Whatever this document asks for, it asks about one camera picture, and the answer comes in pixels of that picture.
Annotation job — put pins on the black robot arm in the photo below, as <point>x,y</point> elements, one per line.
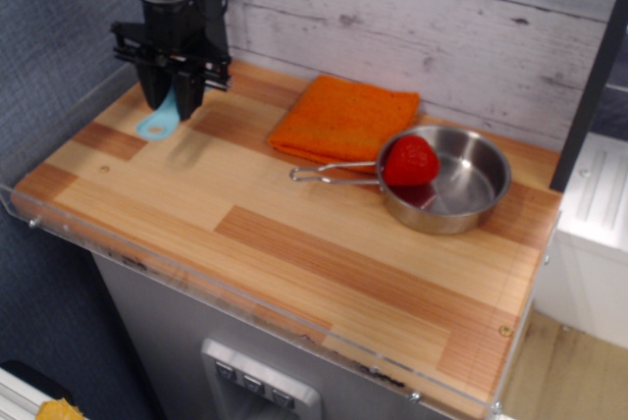
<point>181,46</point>

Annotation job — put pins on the yellow object at corner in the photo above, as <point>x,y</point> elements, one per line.
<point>58,409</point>

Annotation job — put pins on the white side unit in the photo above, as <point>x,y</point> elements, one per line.
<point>583,281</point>

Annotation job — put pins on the red toy strawberry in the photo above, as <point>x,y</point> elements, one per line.
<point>411,161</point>

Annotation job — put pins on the grey cabinet front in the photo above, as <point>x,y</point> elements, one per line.
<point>168,324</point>

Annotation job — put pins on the orange folded towel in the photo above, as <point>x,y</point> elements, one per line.
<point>339,121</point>

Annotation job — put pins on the light blue scrub brush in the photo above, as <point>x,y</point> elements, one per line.
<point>162,122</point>

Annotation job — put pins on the small stainless steel pan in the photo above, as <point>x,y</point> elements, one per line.
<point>474,178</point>

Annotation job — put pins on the silver dispenser button panel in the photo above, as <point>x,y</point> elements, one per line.
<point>245,388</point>

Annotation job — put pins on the clear acrylic table guard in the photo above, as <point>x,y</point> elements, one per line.
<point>213,208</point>

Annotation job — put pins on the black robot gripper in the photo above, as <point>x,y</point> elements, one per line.
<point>170,47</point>

